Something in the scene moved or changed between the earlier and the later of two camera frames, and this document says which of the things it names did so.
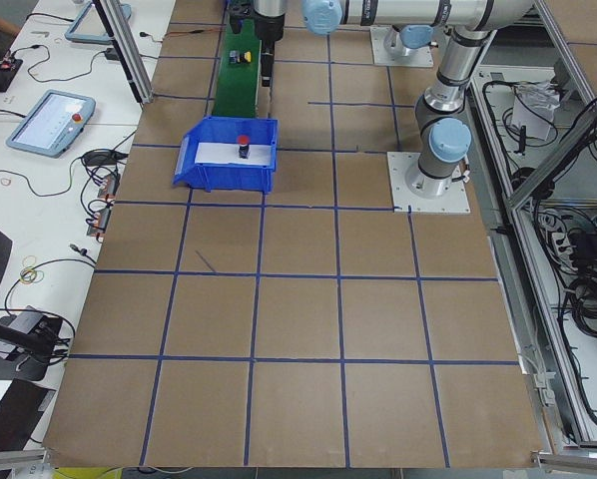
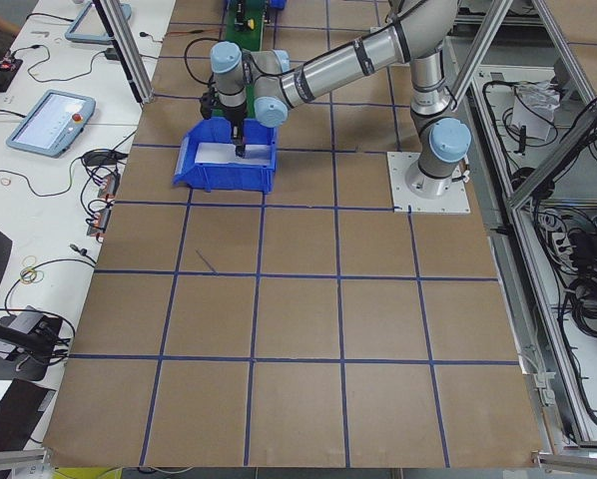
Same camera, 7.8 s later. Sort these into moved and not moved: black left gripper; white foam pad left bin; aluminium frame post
Moved: black left gripper
Not moved: aluminium frame post; white foam pad left bin
